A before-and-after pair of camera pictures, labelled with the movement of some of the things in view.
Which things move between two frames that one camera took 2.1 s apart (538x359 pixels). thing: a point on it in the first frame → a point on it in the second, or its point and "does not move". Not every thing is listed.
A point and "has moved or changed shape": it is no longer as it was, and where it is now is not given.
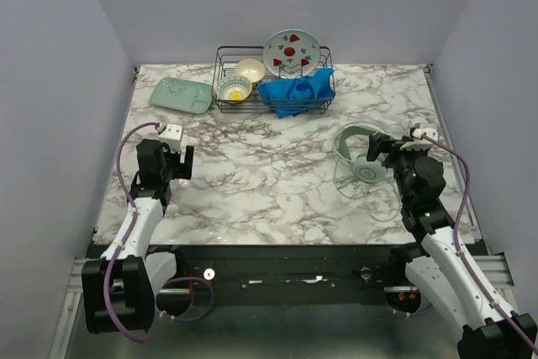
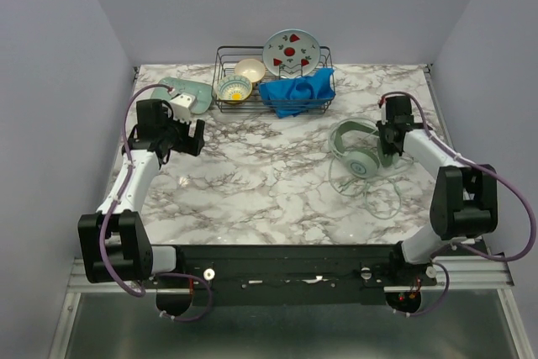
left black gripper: (182, 169) → (192, 145)
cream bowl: (250, 68) does not move
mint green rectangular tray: (188, 96) does not move
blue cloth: (292, 97) does not move
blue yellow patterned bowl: (234, 89) does not move
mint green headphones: (369, 171) has moved or changed shape
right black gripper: (387, 149) → (389, 136)
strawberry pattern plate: (291, 54) does not move
